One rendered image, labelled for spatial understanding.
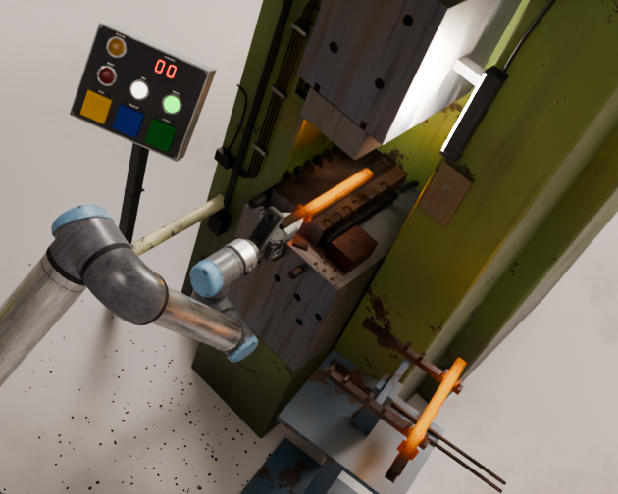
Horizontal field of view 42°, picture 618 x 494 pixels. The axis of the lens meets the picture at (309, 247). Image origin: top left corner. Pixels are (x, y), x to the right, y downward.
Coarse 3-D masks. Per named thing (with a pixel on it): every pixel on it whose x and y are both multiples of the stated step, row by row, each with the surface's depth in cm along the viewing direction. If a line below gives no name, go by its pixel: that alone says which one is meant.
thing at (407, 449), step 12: (456, 360) 215; (456, 372) 212; (444, 384) 209; (444, 396) 206; (432, 408) 203; (420, 420) 199; (432, 420) 200; (420, 432) 197; (408, 444) 193; (396, 456) 195; (408, 456) 191; (396, 468) 188
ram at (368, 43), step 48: (336, 0) 186; (384, 0) 178; (432, 0) 170; (480, 0) 179; (336, 48) 193; (384, 48) 184; (432, 48) 177; (480, 48) 202; (336, 96) 200; (384, 96) 190; (432, 96) 200
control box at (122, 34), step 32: (96, 32) 224; (128, 32) 226; (96, 64) 226; (128, 64) 225; (160, 64) 224; (192, 64) 223; (128, 96) 227; (160, 96) 226; (192, 96) 225; (192, 128) 233
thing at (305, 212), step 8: (352, 176) 241; (360, 176) 242; (368, 176) 244; (344, 184) 238; (352, 184) 239; (328, 192) 234; (336, 192) 235; (344, 192) 237; (320, 200) 231; (328, 200) 232; (296, 208) 226; (304, 208) 226; (312, 208) 228; (320, 208) 230; (288, 216) 222; (296, 216) 223; (304, 216) 225; (280, 224) 220; (288, 224) 220
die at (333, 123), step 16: (320, 96) 203; (304, 112) 210; (320, 112) 206; (336, 112) 202; (320, 128) 208; (336, 128) 204; (352, 128) 201; (336, 144) 207; (352, 144) 203; (368, 144) 204
